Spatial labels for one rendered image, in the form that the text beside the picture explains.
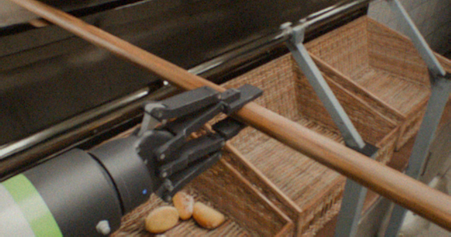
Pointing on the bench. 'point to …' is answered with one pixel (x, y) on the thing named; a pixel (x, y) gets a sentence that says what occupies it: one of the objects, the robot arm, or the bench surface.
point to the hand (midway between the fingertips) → (237, 109)
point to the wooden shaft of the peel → (264, 121)
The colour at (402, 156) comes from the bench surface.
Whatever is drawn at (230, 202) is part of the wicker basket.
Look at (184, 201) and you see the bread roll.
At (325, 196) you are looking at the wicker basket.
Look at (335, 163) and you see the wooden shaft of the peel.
